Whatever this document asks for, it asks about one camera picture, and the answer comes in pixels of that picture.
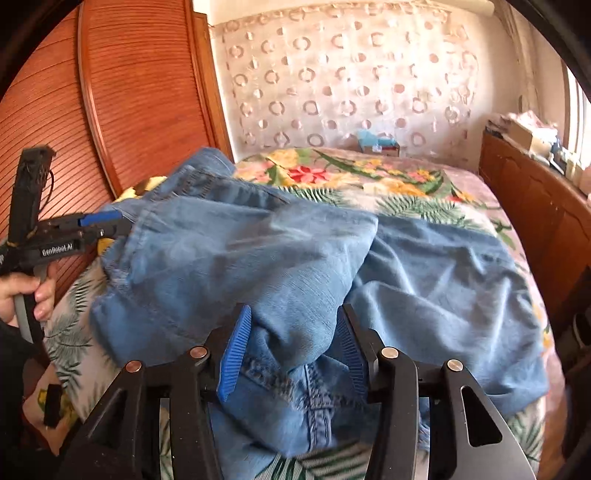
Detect wooden side cabinet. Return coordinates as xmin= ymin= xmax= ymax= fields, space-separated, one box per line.
xmin=478 ymin=129 xmax=591 ymax=324

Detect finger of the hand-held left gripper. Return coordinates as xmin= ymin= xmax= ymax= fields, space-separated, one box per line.
xmin=69 ymin=220 xmax=136 ymax=243
xmin=39 ymin=210 xmax=124 ymax=230

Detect person's left hand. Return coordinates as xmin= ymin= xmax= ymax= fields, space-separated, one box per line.
xmin=0 ymin=271 xmax=57 ymax=324

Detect blue denim pants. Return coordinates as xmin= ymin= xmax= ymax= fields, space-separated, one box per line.
xmin=90 ymin=148 xmax=550 ymax=462

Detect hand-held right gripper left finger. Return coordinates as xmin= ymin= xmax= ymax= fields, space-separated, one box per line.
xmin=65 ymin=304 xmax=254 ymax=480

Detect cardboard box with blue bag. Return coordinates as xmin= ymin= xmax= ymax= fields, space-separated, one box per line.
xmin=355 ymin=129 xmax=402 ymax=155

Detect open cardboard box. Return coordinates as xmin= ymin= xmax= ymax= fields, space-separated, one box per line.
xmin=508 ymin=114 xmax=559 ymax=154

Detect floral blanket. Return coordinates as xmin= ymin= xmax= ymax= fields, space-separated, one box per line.
xmin=115 ymin=148 xmax=561 ymax=352

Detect wooden frame window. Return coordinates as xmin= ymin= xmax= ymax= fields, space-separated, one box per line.
xmin=561 ymin=60 xmax=591 ymax=178

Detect person's left forearm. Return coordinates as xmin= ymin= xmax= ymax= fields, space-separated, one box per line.
xmin=0 ymin=318 xmax=35 ymax=480

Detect circle pattern sheer curtain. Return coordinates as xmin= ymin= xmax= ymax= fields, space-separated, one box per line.
xmin=210 ymin=4 xmax=485 ymax=160

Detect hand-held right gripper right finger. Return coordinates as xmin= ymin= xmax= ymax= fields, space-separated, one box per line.
xmin=335 ymin=302 xmax=539 ymax=480

